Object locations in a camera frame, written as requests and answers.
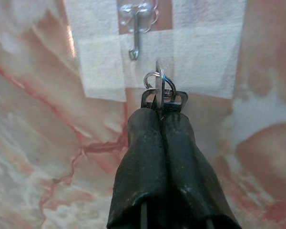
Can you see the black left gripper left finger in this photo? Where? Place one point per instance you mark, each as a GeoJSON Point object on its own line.
{"type": "Point", "coordinates": [140, 167]}

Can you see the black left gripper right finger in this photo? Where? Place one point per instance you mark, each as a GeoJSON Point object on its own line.
{"type": "Point", "coordinates": [188, 171]}

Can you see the silver key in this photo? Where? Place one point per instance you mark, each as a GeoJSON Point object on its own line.
{"type": "Point", "coordinates": [159, 88]}

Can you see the clear adhesive metal hook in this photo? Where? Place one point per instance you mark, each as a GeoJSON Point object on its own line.
{"type": "Point", "coordinates": [137, 35]}

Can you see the white tape strip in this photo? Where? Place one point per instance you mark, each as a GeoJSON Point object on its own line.
{"type": "Point", "coordinates": [100, 69]}
{"type": "Point", "coordinates": [205, 62]}

